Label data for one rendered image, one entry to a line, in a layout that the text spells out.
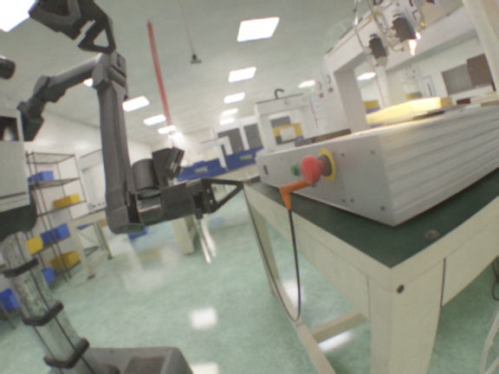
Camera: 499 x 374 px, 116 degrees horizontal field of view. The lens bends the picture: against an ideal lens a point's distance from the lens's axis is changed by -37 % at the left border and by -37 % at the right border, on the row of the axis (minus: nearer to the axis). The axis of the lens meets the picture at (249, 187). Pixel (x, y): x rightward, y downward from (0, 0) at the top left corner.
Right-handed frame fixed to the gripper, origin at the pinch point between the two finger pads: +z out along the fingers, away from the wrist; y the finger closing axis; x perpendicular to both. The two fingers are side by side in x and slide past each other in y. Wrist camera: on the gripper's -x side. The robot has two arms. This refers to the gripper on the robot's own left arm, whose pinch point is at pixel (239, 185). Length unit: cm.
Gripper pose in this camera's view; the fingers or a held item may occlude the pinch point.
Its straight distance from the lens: 47.0
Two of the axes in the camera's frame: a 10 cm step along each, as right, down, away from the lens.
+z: 9.5, -2.7, 1.2
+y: -1.4, -0.8, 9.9
